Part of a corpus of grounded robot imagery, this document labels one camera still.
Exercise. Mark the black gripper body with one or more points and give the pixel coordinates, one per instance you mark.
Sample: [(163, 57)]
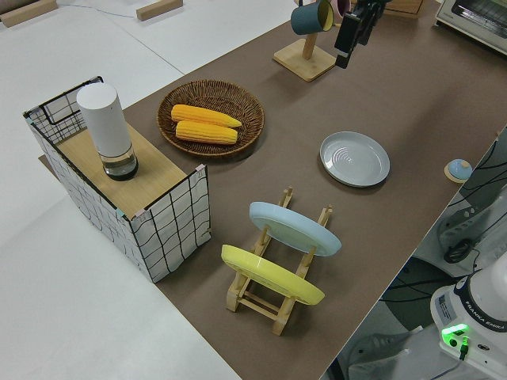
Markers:
[(370, 8)]

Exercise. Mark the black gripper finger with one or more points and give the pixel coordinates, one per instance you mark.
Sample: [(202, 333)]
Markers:
[(366, 33), (346, 37)]

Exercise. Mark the gray ceramic plate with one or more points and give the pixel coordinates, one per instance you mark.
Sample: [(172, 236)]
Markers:
[(356, 160)]

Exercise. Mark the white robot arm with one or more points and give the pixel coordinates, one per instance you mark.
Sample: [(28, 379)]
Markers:
[(475, 312)]

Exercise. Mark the light blue plate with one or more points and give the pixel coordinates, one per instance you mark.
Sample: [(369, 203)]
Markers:
[(293, 229)]

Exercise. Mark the yellow plate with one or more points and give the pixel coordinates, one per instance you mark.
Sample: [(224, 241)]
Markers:
[(269, 273)]

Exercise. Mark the wooden plate rack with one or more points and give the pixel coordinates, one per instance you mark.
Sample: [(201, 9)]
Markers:
[(234, 297)]

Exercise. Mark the pink mug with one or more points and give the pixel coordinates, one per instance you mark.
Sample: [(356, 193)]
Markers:
[(342, 7)]

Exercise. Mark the teal mug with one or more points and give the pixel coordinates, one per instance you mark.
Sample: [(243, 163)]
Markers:
[(307, 17)]

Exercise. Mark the wooden mug tree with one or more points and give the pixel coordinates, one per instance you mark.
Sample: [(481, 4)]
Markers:
[(305, 65)]

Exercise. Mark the white toaster oven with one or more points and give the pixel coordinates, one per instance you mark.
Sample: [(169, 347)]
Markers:
[(475, 20)]

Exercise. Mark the round wicker basket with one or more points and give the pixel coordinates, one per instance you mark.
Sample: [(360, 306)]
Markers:
[(245, 107)]

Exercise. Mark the yellow corn cob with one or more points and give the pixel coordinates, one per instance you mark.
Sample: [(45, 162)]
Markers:
[(206, 132), (206, 115)]

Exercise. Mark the blue call bell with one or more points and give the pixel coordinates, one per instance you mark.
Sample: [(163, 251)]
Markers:
[(458, 169)]

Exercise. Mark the light wooden block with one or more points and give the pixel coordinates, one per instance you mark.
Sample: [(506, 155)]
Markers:
[(24, 12), (158, 10)]

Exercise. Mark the wooden shelf board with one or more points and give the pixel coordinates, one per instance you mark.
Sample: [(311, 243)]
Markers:
[(158, 174)]

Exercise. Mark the white cylindrical grinder bottle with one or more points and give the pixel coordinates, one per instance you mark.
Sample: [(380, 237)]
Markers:
[(105, 122)]

